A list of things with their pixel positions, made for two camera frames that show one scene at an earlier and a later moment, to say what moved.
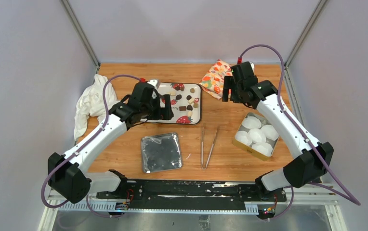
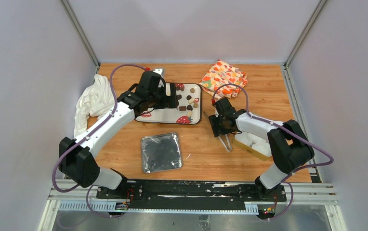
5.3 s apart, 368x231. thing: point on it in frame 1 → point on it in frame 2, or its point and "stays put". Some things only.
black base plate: (192, 195) stays put
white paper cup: (264, 148) stays put
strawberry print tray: (186, 100) stays put
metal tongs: (211, 150) → (225, 140)
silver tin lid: (161, 152) stays put
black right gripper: (229, 83) → (214, 120)
